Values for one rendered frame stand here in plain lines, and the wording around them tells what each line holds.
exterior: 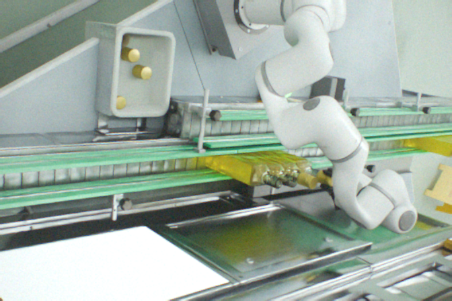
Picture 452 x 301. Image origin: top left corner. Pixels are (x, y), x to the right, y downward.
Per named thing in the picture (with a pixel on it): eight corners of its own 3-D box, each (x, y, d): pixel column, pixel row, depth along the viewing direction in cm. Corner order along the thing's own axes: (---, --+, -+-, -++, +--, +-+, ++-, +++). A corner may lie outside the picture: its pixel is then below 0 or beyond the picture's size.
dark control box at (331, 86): (310, 96, 199) (328, 100, 193) (314, 74, 197) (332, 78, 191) (324, 96, 204) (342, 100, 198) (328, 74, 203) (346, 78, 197)
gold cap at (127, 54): (120, 46, 140) (128, 48, 137) (131, 47, 143) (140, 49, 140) (118, 60, 141) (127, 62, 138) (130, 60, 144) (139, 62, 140)
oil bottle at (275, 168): (219, 166, 160) (272, 188, 144) (221, 147, 158) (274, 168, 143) (233, 164, 163) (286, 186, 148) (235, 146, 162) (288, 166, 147)
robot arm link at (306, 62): (270, 25, 121) (247, 44, 110) (323, -4, 114) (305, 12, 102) (298, 78, 124) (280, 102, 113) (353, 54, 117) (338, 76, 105)
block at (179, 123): (164, 132, 151) (179, 139, 146) (167, 99, 149) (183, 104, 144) (174, 132, 154) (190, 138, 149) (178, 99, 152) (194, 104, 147)
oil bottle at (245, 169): (204, 166, 156) (256, 189, 140) (206, 146, 154) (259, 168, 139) (218, 164, 159) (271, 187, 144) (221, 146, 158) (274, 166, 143)
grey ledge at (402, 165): (233, 188, 180) (257, 199, 172) (237, 162, 178) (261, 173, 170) (390, 166, 243) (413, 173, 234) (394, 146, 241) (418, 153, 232)
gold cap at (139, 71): (132, 64, 144) (141, 66, 141) (143, 64, 147) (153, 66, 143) (131, 77, 145) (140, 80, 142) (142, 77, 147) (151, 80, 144)
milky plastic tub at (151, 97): (94, 110, 142) (111, 117, 136) (100, 23, 137) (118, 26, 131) (150, 109, 154) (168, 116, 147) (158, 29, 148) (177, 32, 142)
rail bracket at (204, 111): (178, 145, 147) (208, 158, 138) (185, 83, 143) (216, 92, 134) (187, 144, 149) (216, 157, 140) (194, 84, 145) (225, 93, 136)
